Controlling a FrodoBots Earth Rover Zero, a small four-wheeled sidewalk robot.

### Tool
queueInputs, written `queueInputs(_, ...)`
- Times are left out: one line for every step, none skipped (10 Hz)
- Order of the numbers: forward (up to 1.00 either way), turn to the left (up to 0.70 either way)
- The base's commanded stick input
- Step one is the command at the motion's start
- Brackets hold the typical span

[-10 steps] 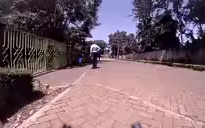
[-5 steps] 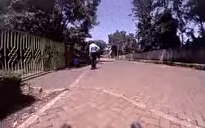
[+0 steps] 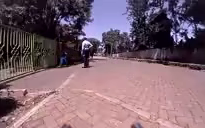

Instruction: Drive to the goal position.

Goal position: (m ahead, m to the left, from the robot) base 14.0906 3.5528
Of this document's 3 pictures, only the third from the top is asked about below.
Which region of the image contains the person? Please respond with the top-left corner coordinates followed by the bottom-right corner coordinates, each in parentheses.
top-left (59, 50), bottom-right (69, 67)
top-left (80, 37), bottom-right (94, 69)

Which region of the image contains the red brick paved road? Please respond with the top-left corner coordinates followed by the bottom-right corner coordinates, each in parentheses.
top-left (5, 57), bottom-right (205, 128)

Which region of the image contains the verge strip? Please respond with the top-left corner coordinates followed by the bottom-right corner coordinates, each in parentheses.
top-left (112, 56), bottom-right (205, 72)

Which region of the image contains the robot's own part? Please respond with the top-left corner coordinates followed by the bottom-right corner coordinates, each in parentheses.
top-left (130, 122), bottom-right (144, 128)
top-left (60, 123), bottom-right (73, 128)

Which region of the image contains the large tree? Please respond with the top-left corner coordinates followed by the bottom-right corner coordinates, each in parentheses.
top-left (0, 0), bottom-right (95, 43)

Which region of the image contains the pale kerb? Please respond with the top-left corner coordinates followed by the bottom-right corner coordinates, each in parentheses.
top-left (8, 73), bottom-right (76, 128)

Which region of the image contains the row of trees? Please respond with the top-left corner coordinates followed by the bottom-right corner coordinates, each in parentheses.
top-left (125, 0), bottom-right (205, 51)

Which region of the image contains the pale metal gate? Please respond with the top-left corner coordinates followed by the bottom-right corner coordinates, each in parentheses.
top-left (0, 22), bottom-right (35, 82)

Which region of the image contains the dirt verge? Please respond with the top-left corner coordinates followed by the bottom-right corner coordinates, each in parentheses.
top-left (0, 87), bottom-right (56, 126)

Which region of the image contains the green fence wall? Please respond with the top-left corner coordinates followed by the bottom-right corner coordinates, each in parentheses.
top-left (32, 34), bottom-right (58, 70)

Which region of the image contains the long grey wall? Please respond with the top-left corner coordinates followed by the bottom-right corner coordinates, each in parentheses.
top-left (112, 46), bottom-right (205, 66)

